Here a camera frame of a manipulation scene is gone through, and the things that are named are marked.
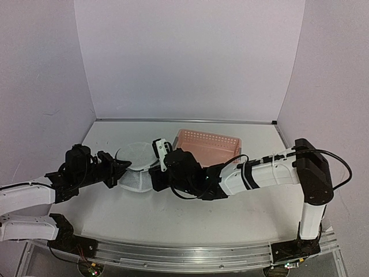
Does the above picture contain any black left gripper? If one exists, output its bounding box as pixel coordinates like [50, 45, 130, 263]
[75, 152, 131, 189]

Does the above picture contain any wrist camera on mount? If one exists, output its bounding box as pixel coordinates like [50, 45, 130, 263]
[64, 144, 93, 177]
[152, 138, 202, 179]

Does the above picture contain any aluminium rail at table back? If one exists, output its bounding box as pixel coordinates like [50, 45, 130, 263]
[96, 118, 278, 125]

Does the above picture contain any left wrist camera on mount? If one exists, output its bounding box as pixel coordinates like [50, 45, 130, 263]
[64, 144, 93, 177]

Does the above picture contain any white mesh laundry bag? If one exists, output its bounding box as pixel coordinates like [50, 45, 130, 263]
[115, 142, 158, 193]

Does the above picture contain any pink perforated plastic basket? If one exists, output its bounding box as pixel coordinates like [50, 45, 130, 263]
[173, 129, 242, 167]

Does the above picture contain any aluminium front rail frame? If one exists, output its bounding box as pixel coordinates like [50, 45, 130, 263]
[15, 230, 347, 276]

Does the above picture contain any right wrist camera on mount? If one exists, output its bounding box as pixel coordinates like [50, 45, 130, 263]
[152, 138, 202, 179]

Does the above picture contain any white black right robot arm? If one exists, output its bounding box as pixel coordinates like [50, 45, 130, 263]
[149, 138, 334, 264]

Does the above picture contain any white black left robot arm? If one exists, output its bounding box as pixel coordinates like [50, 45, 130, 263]
[1, 145, 131, 257]

